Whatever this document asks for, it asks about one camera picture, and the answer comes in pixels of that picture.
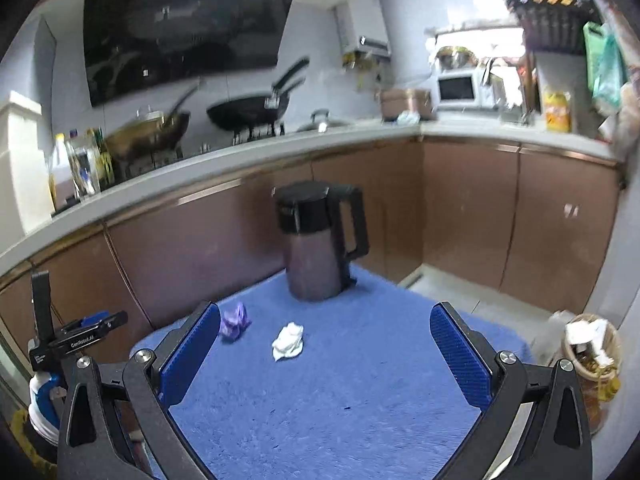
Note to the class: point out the white microwave oven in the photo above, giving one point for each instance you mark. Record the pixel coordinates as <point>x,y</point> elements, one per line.
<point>463,90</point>

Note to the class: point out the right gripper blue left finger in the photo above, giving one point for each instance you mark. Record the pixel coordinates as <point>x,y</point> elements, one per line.
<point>157,379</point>

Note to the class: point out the black wall dish rack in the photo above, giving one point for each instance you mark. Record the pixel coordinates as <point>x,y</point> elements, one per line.
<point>555,26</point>

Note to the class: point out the left blue white gloved hand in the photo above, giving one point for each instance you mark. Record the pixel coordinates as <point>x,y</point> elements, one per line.
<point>42,414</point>

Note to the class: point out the brown kitchen cabinets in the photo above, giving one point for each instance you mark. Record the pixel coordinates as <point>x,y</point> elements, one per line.
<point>532,224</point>

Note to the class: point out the black frying pan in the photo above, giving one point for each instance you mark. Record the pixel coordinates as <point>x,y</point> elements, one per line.
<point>263,109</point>

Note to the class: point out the yellow detergent bottle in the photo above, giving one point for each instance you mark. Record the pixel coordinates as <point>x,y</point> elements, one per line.
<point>557,111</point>

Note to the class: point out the brown rice cooker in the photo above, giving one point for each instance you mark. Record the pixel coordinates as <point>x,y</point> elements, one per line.
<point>393,102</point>

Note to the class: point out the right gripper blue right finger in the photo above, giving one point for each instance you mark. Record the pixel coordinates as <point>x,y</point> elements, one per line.
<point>491,381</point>

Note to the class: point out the white gas water heater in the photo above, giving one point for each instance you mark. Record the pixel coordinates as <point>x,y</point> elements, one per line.
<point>361,28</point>

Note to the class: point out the white jug bottle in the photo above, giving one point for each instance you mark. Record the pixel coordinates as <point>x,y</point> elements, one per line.
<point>61,179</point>

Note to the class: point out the beige wicker waste basket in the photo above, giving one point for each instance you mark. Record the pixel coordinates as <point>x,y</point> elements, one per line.
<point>593,346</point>

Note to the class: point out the white tissue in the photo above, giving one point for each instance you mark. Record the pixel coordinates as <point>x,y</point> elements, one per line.
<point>289,343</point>

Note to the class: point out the brass wok with handle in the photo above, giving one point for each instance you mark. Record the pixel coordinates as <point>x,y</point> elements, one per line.
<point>151,132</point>

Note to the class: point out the small purple wrapper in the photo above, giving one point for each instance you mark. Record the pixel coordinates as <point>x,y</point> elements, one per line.
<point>234,323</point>

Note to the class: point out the green plastic bag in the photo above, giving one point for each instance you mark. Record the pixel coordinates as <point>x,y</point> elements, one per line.
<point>606,71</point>

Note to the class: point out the black range hood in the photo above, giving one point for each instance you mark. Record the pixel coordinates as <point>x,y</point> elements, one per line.
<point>134,45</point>

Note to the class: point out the blue towel table cover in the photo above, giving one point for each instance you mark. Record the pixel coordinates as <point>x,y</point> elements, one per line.
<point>369,397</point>

